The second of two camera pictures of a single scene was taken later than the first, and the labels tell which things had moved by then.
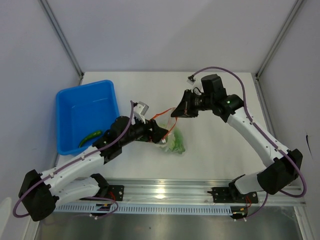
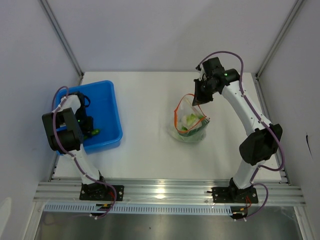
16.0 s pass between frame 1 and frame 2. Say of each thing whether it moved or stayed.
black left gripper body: moved
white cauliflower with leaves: moved
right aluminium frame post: stayed
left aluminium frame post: stayed
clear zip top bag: moved
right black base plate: stayed
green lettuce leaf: moved
